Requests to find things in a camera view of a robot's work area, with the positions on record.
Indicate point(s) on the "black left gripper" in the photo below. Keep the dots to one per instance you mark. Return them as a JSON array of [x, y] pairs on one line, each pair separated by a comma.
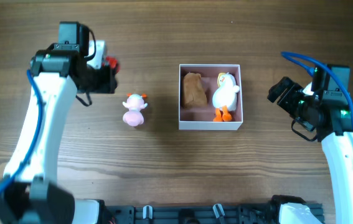
[[107, 83]]

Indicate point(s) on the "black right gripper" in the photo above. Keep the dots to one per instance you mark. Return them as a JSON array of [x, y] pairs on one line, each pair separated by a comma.
[[285, 100]]

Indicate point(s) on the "red toy fire truck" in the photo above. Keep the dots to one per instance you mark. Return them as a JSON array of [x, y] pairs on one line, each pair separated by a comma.
[[111, 62]]

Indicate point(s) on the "white plush duck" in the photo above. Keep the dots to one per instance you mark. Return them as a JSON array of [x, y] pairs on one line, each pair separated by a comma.
[[224, 99]]

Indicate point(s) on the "white cardboard box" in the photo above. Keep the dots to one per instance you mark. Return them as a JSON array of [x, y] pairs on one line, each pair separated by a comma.
[[201, 118]]

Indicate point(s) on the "brown plush toy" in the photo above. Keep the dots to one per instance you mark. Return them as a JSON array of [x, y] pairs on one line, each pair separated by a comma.
[[193, 94]]

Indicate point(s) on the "pink pig figurine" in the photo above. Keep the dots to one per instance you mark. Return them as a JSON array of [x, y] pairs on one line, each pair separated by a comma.
[[135, 103]]

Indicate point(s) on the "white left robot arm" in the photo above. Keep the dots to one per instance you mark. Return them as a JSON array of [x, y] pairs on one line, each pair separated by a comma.
[[28, 189]]

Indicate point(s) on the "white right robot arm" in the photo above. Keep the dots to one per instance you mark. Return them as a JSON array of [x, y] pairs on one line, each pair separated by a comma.
[[325, 107]]

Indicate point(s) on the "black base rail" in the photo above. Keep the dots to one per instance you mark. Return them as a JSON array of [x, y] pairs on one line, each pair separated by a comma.
[[241, 214]]

